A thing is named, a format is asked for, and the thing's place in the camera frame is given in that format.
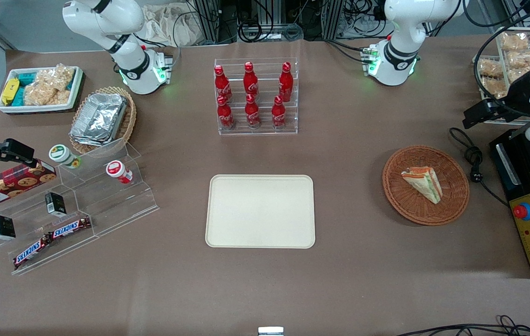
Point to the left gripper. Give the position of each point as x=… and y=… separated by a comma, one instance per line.
x=516, y=95

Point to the triangular sandwich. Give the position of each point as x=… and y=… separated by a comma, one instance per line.
x=423, y=183

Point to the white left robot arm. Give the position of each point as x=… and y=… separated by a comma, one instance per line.
x=398, y=28

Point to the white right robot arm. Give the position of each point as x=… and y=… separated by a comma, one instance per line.
x=106, y=23

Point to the round brown wicker basket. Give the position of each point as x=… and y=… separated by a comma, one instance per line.
x=451, y=200

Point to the oval light wicker basket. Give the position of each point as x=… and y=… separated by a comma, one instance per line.
x=129, y=121

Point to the cream plastic tray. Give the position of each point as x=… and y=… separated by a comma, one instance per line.
x=260, y=212

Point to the bagged fried snack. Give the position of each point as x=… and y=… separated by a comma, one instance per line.
x=524, y=59
x=517, y=74
x=491, y=68
x=493, y=86
x=514, y=42

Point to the red tartan cookie box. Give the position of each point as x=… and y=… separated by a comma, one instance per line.
x=8, y=184

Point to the green lid yogurt cup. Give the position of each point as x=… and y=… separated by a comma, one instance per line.
x=62, y=154

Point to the white rectangular snack bin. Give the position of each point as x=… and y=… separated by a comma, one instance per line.
x=36, y=108

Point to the teal snack packet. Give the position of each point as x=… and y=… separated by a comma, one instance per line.
x=18, y=97
x=26, y=78

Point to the small black carton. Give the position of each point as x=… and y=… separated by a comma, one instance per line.
x=56, y=204
x=3, y=227

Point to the clear bag of rice crackers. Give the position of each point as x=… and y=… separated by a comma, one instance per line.
x=57, y=77
x=43, y=95

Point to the yellow snack packet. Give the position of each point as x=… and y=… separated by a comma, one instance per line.
x=10, y=91

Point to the black machine with yellow panel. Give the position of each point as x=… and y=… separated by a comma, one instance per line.
x=512, y=182

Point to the stacked aluminium foil containers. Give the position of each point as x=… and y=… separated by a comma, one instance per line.
x=99, y=119

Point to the Snickers chocolate bar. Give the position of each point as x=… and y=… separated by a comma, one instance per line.
x=70, y=227
x=31, y=252

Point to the red lid yogurt cup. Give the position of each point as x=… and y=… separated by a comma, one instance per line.
x=116, y=170

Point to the clear acrylic stepped shelf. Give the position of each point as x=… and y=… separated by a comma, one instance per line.
x=106, y=205

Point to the red emergency stop button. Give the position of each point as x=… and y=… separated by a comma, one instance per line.
x=522, y=212

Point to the cream crumpled cloth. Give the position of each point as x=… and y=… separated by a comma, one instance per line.
x=167, y=23

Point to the red cola bottle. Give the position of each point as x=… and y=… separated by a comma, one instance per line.
x=225, y=115
x=250, y=81
x=278, y=114
x=222, y=84
x=252, y=114
x=286, y=83

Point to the clear acrylic bottle rack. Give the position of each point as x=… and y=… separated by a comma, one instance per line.
x=265, y=133

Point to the small silver metal object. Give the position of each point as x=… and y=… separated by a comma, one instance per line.
x=270, y=332

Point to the aluminium profile frame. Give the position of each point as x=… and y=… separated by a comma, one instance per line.
x=332, y=18
x=211, y=18

